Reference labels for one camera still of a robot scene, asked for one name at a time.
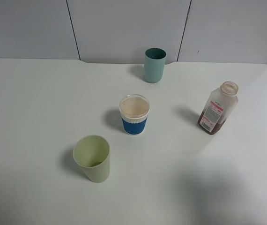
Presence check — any clear plastic drink bottle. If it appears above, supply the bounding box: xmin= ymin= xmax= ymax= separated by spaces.
xmin=198 ymin=81 xmax=238 ymax=135

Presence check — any glass cup blue sleeve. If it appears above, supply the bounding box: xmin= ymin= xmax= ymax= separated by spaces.
xmin=119 ymin=94 xmax=150 ymax=135

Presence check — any light green plastic cup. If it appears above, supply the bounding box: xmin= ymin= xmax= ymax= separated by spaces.
xmin=73 ymin=135 xmax=110 ymax=183

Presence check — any teal plastic cup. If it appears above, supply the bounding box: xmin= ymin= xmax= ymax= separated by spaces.
xmin=144 ymin=48 xmax=166 ymax=83

